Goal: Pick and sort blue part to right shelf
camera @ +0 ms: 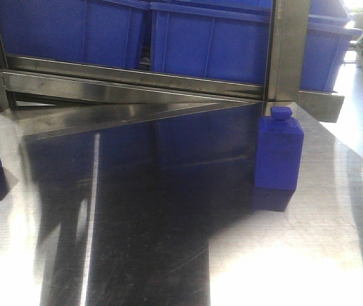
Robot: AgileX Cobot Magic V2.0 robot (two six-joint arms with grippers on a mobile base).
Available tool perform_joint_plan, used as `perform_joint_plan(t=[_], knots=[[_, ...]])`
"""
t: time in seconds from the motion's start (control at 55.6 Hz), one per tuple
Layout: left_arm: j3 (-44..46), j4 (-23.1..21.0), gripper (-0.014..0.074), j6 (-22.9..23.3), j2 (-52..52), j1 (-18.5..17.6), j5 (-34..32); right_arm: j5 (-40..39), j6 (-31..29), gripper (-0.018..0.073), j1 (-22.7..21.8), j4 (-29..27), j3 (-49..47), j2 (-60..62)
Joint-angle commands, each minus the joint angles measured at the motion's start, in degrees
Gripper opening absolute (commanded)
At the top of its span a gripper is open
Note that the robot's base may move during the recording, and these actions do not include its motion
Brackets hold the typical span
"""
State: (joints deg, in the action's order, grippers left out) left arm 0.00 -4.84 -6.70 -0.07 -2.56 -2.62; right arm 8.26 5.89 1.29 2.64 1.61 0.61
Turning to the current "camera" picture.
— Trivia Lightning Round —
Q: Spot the stainless steel shelf rack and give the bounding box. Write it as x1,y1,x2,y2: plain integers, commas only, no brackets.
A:
0,18,344,128

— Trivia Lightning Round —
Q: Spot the blue bin right of post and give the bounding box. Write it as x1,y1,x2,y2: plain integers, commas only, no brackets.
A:
300,1,362,92

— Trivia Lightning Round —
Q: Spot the blue bottle-shaped plastic part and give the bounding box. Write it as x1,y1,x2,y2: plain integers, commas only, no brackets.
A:
254,106,304,191

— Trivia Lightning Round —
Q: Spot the blue bin left on shelf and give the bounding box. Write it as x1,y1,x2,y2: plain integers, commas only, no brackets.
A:
0,1,150,69

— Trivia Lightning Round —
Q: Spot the blue bin on shelf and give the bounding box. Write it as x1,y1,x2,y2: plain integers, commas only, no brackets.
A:
150,2,270,85
0,1,150,69

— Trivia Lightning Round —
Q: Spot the blue bin middle on shelf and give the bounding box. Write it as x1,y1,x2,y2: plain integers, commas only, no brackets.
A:
150,2,270,85

